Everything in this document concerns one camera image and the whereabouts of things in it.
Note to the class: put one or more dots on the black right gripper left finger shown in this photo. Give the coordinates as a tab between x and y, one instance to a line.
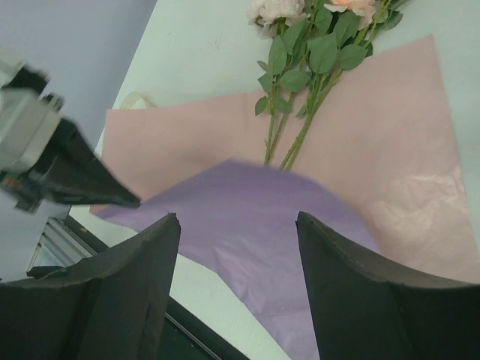
108	306

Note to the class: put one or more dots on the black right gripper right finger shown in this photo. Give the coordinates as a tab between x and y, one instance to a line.
365	306

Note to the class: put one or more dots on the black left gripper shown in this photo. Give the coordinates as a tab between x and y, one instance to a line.
68	173

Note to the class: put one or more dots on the cream printed ribbon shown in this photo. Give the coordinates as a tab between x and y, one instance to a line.
137	98

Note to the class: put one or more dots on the purple wrapping paper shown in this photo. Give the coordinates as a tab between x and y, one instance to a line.
239	220

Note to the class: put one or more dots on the pink wrapping paper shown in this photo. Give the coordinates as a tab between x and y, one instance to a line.
382	141

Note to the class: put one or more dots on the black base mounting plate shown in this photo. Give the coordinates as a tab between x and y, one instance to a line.
184	336

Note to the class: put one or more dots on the pink flower bouquet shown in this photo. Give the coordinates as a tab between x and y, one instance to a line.
313	43

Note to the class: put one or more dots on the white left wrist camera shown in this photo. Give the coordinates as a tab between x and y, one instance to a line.
28	119

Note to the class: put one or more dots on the aluminium front frame rail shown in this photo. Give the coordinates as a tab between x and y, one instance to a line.
59	246

